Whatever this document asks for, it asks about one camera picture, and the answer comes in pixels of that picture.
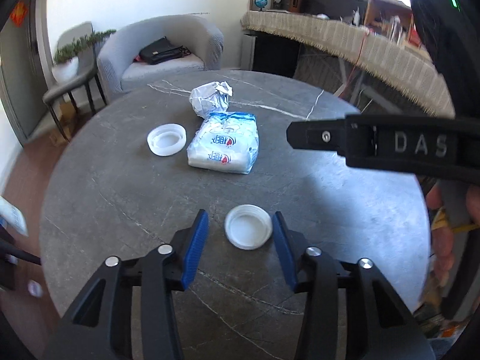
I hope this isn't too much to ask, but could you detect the small white jar lid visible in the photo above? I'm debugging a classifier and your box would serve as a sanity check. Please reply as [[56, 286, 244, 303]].
[[224, 204, 272, 250]]

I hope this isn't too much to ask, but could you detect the person's right hand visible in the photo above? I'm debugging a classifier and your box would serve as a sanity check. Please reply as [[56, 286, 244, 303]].
[[425, 185, 480, 284]]

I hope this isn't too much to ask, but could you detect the beige fringed table runner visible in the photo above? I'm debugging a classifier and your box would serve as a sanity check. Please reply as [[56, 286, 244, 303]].
[[240, 10, 455, 118]]

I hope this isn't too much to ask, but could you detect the round grey marble table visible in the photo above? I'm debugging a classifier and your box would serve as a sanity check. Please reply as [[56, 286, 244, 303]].
[[39, 68, 432, 360]]

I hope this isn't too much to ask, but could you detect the large white plastic lid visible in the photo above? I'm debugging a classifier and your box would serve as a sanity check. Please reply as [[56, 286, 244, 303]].
[[146, 124, 186, 157]]

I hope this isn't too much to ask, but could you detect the white tape roll on floor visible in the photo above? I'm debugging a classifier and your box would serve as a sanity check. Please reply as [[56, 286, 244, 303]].
[[28, 280, 43, 298]]

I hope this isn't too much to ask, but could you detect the blue white tissue pack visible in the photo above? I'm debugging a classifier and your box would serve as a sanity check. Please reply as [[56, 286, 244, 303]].
[[187, 111, 260, 175]]

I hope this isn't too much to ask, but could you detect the black table leg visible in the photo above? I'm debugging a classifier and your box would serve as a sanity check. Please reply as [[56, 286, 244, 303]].
[[0, 239, 41, 266]]

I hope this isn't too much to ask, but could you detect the white patterned tablecloth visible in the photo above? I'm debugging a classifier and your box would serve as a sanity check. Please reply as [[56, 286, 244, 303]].
[[0, 196, 29, 236]]

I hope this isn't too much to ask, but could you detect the crumpled white paper ball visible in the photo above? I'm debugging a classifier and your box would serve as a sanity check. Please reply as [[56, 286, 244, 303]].
[[189, 81, 233, 119]]

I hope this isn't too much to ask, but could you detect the cardboard box on floor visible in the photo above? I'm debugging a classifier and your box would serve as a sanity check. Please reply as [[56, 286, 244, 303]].
[[47, 102, 79, 146]]

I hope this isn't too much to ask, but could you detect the grey dining chair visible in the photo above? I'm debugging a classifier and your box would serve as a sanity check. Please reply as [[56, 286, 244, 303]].
[[41, 21, 108, 142]]

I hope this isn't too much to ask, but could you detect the black handbag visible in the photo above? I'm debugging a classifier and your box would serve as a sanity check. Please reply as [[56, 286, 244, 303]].
[[138, 37, 191, 65]]

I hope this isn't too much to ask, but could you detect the grey fabric armchair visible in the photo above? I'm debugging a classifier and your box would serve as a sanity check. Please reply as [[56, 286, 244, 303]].
[[97, 15, 224, 102]]

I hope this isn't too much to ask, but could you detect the potted green bonsai plant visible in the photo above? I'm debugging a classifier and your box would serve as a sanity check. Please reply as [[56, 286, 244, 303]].
[[52, 29, 116, 84]]

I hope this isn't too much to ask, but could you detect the small blue globe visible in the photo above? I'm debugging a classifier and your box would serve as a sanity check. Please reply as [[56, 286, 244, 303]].
[[253, 0, 269, 11]]

